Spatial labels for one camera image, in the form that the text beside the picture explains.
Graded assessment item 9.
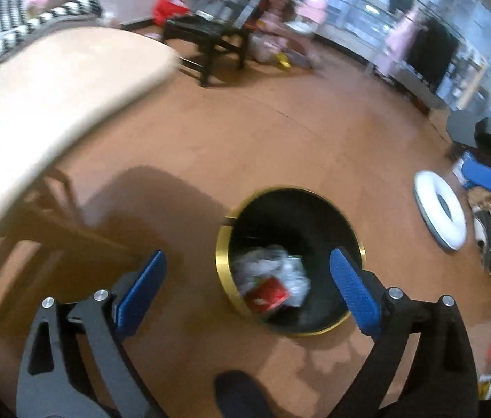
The pink hanging garment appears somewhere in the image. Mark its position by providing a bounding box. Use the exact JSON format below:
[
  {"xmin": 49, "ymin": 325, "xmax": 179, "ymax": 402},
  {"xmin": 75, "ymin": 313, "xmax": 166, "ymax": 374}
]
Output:
[{"xmin": 382, "ymin": 6, "xmax": 422, "ymax": 77}]

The white ring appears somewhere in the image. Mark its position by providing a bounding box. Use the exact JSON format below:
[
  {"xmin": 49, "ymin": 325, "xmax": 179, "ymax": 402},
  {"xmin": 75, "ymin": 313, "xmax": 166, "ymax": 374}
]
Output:
[{"xmin": 413, "ymin": 170, "xmax": 468, "ymax": 253}]

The person's dark shoe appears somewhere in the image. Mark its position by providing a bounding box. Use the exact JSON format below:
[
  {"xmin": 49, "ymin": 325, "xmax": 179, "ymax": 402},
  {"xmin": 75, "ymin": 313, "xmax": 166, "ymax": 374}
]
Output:
[{"xmin": 214, "ymin": 370, "xmax": 272, "ymax": 418}]

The red bag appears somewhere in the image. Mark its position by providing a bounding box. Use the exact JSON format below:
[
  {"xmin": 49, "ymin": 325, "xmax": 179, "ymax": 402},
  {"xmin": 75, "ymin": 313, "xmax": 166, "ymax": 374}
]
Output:
[{"xmin": 152, "ymin": 0, "xmax": 190, "ymax": 26}]

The black and white striped sofa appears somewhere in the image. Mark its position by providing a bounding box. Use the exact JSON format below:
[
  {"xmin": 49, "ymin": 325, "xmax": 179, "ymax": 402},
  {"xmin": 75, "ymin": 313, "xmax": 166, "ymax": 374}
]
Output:
[{"xmin": 0, "ymin": 0, "xmax": 103, "ymax": 81}]

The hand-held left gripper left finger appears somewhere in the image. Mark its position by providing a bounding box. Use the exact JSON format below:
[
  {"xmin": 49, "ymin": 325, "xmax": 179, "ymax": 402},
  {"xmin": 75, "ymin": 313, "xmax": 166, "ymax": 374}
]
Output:
[{"xmin": 16, "ymin": 250, "xmax": 168, "ymax": 418}]

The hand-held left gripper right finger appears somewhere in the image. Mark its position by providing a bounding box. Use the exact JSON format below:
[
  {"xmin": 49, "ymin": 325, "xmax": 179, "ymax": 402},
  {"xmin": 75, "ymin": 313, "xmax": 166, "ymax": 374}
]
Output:
[{"xmin": 329, "ymin": 247, "xmax": 480, "ymax": 418}]

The black hanging garment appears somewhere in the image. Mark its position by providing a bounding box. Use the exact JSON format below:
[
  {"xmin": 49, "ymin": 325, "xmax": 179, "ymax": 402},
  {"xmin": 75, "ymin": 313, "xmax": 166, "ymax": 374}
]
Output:
[{"xmin": 404, "ymin": 17, "xmax": 461, "ymax": 94}]

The black bin with gold rim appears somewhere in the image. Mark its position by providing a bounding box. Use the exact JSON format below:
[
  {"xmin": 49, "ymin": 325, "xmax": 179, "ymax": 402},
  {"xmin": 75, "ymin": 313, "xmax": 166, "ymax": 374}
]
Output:
[{"xmin": 216, "ymin": 186, "xmax": 366, "ymax": 337}]

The red cardboard box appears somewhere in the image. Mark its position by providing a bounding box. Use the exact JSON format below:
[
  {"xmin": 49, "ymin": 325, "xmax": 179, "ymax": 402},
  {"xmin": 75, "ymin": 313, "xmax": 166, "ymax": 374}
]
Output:
[{"xmin": 244, "ymin": 276, "xmax": 290, "ymax": 313}]

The white plastic bag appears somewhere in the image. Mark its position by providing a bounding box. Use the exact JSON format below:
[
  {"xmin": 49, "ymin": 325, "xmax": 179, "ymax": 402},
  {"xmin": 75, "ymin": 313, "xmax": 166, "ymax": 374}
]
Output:
[{"xmin": 231, "ymin": 246, "xmax": 311, "ymax": 310}]

